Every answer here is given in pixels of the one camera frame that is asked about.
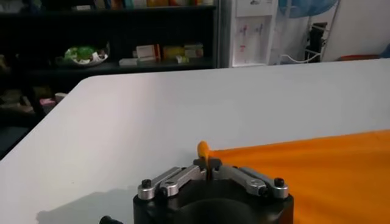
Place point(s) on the flat pink medicine box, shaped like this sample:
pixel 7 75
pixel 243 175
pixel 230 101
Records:
pixel 47 102

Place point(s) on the small green medicine box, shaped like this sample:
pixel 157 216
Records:
pixel 182 59

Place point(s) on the yellow white medicine box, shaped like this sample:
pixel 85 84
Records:
pixel 157 2

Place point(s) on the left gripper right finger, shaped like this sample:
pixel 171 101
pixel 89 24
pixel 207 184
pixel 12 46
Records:
pixel 243 179

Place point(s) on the bowl of green packets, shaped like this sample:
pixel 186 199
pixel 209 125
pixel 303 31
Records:
pixel 85 54

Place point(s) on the flat white medicine box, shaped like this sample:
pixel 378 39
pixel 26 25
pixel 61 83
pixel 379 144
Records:
pixel 128 61
pixel 82 7

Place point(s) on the white water dispenser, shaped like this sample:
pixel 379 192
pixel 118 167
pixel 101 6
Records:
pixel 253 36

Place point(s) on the blue water jug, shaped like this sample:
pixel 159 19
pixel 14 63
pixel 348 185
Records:
pixel 304 7

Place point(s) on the yellow green medicine box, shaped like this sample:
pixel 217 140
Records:
pixel 173 52

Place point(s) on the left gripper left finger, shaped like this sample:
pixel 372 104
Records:
pixel 179 178

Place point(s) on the black shelving unit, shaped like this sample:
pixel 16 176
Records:
pixel 137 27

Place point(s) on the orange t-shirt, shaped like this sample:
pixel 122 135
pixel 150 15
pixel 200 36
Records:
pixel 304 176

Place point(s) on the white green medicine box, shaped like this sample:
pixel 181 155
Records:
pixel 194 50

